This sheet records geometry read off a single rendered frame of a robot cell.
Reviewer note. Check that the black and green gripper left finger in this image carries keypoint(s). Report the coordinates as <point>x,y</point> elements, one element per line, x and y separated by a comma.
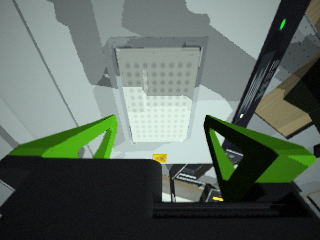
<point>66,144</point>

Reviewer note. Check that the white well pcr plate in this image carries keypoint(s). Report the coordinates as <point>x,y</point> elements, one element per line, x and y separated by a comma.
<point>158,85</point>

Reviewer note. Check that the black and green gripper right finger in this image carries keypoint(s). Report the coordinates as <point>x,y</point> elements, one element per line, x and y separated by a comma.
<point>266,159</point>

